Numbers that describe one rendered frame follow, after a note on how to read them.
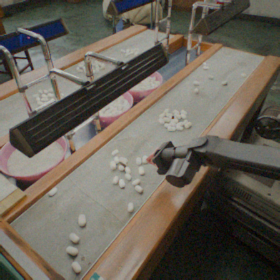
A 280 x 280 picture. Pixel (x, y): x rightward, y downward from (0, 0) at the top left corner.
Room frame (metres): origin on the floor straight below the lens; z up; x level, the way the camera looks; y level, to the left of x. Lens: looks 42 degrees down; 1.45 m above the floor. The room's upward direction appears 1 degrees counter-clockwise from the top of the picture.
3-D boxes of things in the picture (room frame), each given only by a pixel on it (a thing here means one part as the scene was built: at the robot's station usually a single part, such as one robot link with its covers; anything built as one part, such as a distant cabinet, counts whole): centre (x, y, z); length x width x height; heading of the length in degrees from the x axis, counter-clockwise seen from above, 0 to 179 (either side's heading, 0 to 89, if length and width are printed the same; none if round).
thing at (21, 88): (0.95, 0.48, 0.90); 0.20 x 0.19 x 0.45; 143
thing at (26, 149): (0.66, 0.10, 1.08); 0.62 x 0.08 x 0.07; 143
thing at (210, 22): (1.43, -0.48, 1.08); 0.62 x 0.08 x 0.07; 143
